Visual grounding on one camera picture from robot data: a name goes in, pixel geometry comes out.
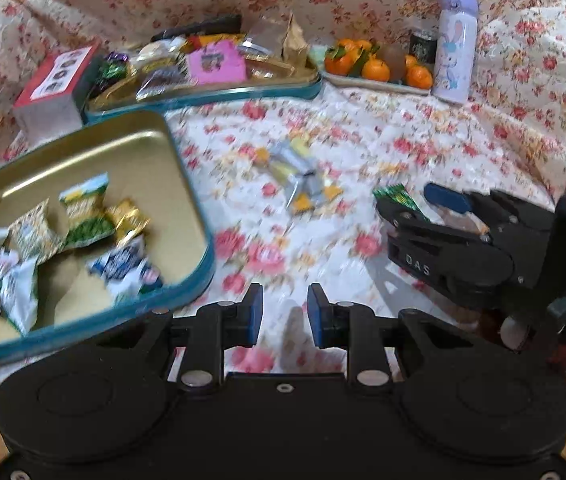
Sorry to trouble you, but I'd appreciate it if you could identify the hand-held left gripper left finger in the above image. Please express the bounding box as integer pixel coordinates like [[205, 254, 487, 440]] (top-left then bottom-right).
[[94, 282, 265, 393]]

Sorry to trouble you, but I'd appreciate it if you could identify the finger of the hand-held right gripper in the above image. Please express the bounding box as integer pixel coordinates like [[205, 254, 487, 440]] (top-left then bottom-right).
[[423, 182, 560, 242], [375, 200, 495, 282]]

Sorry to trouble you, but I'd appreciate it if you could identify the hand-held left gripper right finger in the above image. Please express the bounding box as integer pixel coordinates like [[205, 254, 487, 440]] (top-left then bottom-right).
[[307, 282, 475, 394]]

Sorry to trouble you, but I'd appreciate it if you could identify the dark green snack packet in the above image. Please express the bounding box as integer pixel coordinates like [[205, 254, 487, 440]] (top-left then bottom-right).
[[373, 185, 431, 223]]

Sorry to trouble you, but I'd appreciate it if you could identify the blue white snack packet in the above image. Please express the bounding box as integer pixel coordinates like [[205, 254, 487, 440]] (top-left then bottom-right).
[[87, 235, 164, 306]]

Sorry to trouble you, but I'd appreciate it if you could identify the gold candy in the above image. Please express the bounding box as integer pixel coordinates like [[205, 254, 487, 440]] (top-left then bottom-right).
[[105, 199, 151, 246]]

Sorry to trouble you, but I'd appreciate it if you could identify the green yellow snack packet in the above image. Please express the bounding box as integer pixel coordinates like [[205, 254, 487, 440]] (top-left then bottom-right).
[[58, 172, 116, 251]]

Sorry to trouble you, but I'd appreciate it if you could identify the teal gold tin tray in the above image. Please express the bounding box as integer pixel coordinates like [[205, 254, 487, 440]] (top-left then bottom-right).
[[0, 110, 216, 368]]

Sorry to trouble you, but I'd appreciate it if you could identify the beige brown patterned snack packet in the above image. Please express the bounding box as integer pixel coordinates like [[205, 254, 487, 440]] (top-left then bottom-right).
[[8, 199, 64, 263]]

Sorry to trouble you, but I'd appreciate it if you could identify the green white snack packet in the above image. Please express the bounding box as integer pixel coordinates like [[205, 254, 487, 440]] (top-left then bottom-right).
[[0, 247, 41, 336]]

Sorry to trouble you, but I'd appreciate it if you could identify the lavender rabbit print bottle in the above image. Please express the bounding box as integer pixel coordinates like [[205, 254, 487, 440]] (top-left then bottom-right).
[[432, 0, 479, 105]]

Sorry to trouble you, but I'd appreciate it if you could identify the brown round fruit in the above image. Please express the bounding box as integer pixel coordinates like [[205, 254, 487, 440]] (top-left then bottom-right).
[[385, 45, 408, 81]]

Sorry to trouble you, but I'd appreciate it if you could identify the pale fruit plate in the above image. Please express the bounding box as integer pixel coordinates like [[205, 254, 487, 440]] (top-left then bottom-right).
[[320, 45, 435, 95]]

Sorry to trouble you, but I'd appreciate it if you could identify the dark green logo can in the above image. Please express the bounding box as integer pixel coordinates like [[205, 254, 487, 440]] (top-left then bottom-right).
[[409, 30, 438, 66]]

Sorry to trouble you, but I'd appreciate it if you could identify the teal tin holding mixed sweets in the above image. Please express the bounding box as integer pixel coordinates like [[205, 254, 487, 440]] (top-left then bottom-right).
[[83, 35, 321, 123]]

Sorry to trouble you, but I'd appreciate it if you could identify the brown paper snack packet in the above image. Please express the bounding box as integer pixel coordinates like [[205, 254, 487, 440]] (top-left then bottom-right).
[[280, 12, 310, 68]]

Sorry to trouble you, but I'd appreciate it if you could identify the clear packet of dark snack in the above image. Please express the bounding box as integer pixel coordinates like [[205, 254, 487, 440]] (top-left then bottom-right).
[[135, 67, 199, 102]]

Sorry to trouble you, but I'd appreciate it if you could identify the pink snack packet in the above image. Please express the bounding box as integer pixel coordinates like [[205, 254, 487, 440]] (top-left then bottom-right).
[[185, 40, 249, 86]]

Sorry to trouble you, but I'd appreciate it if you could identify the orange snack packet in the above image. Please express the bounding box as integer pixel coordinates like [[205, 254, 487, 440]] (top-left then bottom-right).
[[185, 32, 246, 51]]

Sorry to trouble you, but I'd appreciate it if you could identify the pink white carton box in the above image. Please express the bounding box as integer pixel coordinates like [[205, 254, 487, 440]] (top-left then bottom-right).
[[13, 40, 102, 146]]

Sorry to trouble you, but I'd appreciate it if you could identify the black remote control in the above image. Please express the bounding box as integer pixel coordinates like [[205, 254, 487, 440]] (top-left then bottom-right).
[[152, 14, 243, 43]]

